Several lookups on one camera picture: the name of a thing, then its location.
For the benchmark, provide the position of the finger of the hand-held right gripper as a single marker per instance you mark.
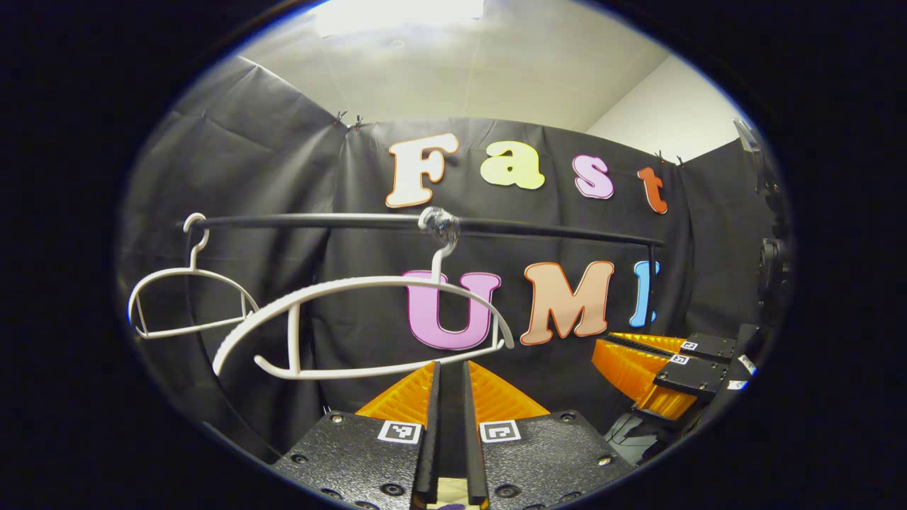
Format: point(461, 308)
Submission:
point(712, 347)
point(698, 379)

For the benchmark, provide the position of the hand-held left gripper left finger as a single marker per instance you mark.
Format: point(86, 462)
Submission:
point(427, 453)

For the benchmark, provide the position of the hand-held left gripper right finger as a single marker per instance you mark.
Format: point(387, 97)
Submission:
point(476, 453)

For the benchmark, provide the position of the pale yellow laundry hamper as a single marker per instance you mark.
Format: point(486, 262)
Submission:
point(452, 489)

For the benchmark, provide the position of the white ridged clothes hanger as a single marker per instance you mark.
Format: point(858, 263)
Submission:
point(368, 284)

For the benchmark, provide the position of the black clothes rack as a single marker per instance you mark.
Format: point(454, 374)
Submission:
point(319, 221)

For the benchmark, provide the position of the white empty clothes hanger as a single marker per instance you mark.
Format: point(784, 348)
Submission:
point(191, 273)

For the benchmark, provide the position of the black equipment stand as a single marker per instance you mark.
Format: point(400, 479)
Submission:
point(772, 262)

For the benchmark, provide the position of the clear tape wad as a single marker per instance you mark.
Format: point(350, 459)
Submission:
point(439, 223)

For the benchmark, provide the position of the black backdrop cloth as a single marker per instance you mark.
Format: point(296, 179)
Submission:
point(283, 163)

